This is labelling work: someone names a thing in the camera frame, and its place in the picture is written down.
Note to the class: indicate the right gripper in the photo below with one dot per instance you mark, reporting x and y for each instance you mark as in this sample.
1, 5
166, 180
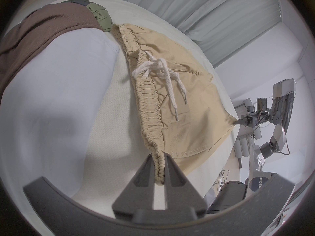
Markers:
248, 121

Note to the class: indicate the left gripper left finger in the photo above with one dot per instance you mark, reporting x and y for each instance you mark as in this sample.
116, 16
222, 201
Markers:
137, 193

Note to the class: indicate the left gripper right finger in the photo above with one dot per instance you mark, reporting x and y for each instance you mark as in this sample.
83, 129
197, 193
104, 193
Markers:
179, 193

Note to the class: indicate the tan shorts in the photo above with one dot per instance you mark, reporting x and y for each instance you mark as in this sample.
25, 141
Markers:
192, 95

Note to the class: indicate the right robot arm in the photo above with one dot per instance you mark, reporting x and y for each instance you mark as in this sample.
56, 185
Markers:
279, 131

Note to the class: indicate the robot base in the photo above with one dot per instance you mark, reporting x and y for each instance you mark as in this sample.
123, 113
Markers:
256, 181

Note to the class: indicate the bed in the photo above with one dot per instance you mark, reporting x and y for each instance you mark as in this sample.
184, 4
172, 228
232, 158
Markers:
118, 122

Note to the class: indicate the grey-green curtain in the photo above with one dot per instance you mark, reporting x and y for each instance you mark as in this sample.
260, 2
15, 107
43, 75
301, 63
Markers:
196, 8

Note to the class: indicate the white garment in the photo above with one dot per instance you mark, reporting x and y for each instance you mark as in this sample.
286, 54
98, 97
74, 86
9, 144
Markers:
61, 95

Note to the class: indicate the olive green garment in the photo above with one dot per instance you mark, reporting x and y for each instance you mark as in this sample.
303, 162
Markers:
101, 16

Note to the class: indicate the brown garment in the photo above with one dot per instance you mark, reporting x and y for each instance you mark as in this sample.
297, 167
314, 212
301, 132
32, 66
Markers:
49, 21

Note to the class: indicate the black garment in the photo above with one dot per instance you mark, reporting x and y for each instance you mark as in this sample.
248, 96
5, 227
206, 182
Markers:
81, 2

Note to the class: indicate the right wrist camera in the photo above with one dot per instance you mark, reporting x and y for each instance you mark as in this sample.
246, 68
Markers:
249, 107

